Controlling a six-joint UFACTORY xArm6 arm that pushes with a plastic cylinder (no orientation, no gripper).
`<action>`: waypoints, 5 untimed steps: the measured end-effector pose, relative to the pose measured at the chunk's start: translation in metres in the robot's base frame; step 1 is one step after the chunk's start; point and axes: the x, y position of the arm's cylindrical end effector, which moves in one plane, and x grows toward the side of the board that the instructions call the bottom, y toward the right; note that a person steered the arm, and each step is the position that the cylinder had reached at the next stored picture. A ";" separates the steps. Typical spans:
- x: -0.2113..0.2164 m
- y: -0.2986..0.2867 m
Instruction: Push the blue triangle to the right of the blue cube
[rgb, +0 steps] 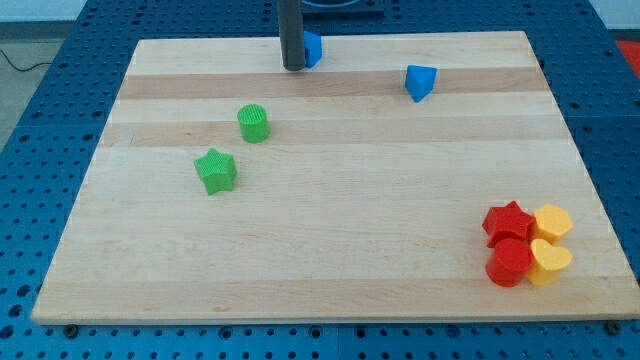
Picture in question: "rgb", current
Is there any black cable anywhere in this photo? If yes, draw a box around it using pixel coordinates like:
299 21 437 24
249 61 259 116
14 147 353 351
0 48 54 73

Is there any yellow heart block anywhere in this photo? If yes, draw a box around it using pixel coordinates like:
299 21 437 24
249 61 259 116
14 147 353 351
526 238 573 286

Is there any green star block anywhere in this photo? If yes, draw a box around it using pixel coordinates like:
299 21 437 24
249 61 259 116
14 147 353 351
193 148 237 195

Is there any blue cube block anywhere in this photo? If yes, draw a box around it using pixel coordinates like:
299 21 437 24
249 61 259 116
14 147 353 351
303 31 323 68

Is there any blue triangle block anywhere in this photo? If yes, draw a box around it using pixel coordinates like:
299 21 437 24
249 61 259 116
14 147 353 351
405 65 438 103

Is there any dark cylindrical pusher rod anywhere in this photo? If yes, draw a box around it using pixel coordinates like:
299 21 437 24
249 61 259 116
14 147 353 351
277 0 306 72

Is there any red star block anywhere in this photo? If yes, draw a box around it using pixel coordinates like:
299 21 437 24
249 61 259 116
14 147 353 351
482 201 536 248

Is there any wooden board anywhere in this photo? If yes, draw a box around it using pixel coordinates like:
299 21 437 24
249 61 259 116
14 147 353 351
32 31 639 325

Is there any red cylinder block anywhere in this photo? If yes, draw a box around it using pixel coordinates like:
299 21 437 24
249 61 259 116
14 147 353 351
485 238 534 287

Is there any green cylinder block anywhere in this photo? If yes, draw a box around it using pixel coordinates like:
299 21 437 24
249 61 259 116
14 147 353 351
237 104 270 143

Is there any yellow hexagon block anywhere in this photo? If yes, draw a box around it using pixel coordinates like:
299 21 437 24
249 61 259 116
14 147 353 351
529 204 574 245

